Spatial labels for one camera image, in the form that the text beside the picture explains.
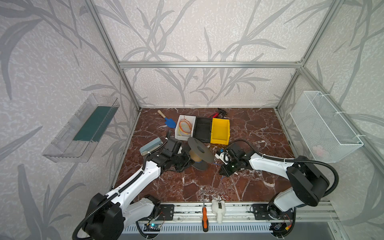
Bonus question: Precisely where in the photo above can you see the green circuit board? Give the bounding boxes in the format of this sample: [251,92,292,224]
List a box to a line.
[143,223,163,234]

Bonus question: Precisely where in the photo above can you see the pink object in basket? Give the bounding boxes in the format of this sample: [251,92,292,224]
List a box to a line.
[312,145,329,158]

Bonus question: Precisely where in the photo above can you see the black plastic bin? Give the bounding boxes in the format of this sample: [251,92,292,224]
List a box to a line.
[193,117,213,143]

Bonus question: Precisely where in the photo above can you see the grey perforated cable spool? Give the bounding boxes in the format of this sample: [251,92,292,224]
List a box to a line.
[186,137,215,171]

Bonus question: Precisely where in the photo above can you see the white wire mesh basket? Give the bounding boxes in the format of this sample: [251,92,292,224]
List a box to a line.
[290,91,364,163]

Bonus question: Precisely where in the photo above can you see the white plastic bin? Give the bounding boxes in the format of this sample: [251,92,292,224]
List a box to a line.
[175,115,196,141]

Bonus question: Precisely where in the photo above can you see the blue brush wooden handle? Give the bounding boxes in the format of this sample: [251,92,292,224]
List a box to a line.
[158,110,176,129]

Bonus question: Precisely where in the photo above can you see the red cable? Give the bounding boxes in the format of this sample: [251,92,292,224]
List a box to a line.
[179,118,193,135]

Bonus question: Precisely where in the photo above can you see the yellow cable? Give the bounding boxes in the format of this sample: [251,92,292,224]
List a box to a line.
[178,119,193,136]

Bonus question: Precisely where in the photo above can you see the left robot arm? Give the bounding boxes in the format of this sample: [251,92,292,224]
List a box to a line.
[72,137,193,240]

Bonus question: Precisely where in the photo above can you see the clear plastic wall tray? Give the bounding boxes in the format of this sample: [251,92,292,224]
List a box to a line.
[42,94,120,163]

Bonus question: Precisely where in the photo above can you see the aluminium frame profile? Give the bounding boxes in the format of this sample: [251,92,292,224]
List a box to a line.
[119,62,301,69]

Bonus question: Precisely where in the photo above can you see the orange handled screwdriver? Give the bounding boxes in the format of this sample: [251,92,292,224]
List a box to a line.
[202,204,209,233]

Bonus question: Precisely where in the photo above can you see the yellow plastic bin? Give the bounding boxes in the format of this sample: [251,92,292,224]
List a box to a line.
[210,118,230,145]

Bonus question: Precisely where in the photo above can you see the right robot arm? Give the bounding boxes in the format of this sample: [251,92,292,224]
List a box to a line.
[215,140,340,220]

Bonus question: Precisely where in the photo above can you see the white plastic part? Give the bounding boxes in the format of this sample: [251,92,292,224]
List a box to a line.
[211,199,226,224]

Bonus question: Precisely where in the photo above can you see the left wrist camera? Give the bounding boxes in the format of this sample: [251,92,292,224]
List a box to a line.
[162,137,182,158]

